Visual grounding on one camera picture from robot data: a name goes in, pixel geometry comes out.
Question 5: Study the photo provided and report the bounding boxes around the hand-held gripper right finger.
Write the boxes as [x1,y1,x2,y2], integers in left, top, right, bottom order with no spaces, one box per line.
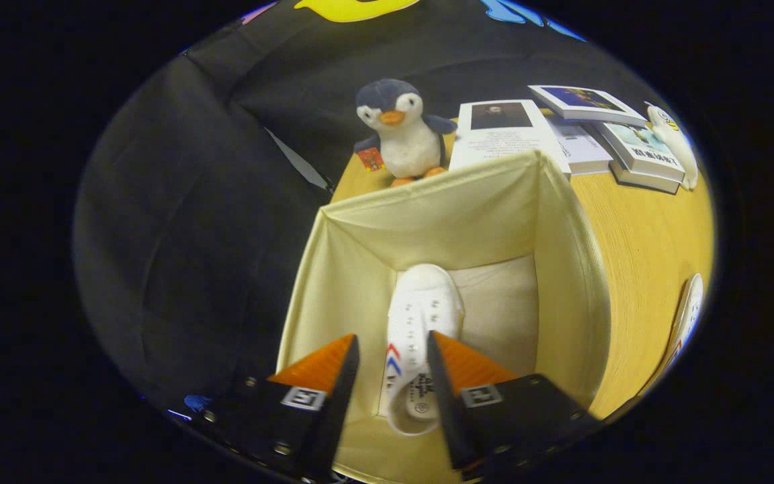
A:
[426,331,603,481]

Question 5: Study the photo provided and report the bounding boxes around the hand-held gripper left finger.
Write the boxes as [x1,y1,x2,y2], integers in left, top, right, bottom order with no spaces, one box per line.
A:
[202,333,361,483]

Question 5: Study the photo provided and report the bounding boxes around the white canvas shoe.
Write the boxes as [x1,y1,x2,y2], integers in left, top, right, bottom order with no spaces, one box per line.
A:
[656,272,705,377]
[379,264,465,438]

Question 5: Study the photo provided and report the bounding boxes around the beige fabric storage box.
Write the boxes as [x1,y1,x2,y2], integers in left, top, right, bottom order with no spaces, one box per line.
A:
[276,149,611,484]

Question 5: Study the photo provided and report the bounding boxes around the computer monitor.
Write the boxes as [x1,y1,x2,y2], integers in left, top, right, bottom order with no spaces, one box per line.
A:
[169,393,213,421]

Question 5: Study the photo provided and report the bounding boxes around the black backdrop cloth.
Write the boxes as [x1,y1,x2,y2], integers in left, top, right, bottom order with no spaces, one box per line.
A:
[71,0,670,431]

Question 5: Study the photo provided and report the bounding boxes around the penguin plush toy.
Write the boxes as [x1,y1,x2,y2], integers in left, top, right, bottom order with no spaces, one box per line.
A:
[353,79,458,188]

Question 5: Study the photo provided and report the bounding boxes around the white book with portrait cover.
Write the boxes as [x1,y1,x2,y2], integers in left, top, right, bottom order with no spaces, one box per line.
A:
[449,99,572,177]

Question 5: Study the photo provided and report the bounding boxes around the plain white book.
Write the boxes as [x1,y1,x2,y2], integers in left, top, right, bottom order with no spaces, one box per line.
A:
[548,118,613,175]

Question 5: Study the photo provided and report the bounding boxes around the book with teal picture cover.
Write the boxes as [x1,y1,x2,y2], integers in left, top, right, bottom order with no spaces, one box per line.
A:
[595,121,687,194]

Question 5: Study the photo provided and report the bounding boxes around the book with blue picture cover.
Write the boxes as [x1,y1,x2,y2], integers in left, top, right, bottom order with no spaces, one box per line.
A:
[528,85,648,128]

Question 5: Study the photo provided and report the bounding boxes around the white duck plush toy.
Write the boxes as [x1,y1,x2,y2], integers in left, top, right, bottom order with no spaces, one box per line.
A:
[646,102,700,191]

